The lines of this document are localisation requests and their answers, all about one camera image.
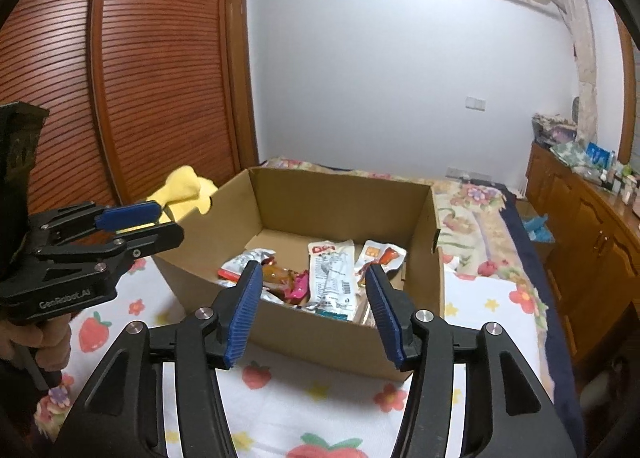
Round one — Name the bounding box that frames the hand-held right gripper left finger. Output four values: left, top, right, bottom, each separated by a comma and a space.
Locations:
65, 260, 264, 458

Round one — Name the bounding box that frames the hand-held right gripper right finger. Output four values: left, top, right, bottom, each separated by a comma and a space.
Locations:
364, 263, 561, 458

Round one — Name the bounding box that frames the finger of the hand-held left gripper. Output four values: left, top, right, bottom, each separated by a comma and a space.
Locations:
27, 200, 164, 244
30, 221, 185, 271

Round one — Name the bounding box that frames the orange snack packet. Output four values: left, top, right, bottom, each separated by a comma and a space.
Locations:
262, 260, 301, 299

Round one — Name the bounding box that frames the white packet red print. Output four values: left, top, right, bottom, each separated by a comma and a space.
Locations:
218, 248, 277, 284

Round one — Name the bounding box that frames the silver packet orange print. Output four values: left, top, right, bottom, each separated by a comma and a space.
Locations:
357, 239, 407, 279

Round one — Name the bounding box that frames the long white snack packet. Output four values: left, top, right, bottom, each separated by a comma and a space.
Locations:
306, 239, 358, 314

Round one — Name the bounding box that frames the brown cardboard box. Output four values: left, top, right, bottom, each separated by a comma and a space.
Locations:
150, 166, 446, 384

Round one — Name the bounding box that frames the person's left hand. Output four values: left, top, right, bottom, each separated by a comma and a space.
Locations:
0, 310, 73, 379

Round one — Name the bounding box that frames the yellow plush toy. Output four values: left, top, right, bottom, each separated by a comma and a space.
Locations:
145, 165, 219, 234

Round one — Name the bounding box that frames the floral bedspread dark blue border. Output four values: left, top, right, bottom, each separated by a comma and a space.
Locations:
32, 155, 586, 458

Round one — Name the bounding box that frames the brown slatted wooden wardrobe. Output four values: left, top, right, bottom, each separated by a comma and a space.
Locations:
0, 0, 236, 259

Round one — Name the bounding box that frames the brown wooden door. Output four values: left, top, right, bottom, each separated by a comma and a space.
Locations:
225, 0, 260, 169

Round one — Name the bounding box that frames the teal cloth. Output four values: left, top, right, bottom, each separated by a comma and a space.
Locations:
522, 215, 556, 244

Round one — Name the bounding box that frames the wooden sideboard cabinet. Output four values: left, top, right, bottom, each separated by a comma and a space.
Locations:
525, 140, 640, 374

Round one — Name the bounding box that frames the pile of floral cloth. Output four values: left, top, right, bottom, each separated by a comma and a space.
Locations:
531, 112, 588, 159

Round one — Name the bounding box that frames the blue packet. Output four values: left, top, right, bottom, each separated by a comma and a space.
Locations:
585, 142, 616, 166

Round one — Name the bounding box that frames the group of small bottles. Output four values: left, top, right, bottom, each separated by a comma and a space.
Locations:
597, 163, 640, 204

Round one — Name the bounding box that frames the floral beige curtain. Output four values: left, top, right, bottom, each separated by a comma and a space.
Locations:
550, 0, 601, 139

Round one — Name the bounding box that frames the grey window blind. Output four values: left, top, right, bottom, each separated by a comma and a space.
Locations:
631, 45, 640, 161

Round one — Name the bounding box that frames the wooden window frame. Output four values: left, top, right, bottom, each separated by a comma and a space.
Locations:
612, 8, 638, 164

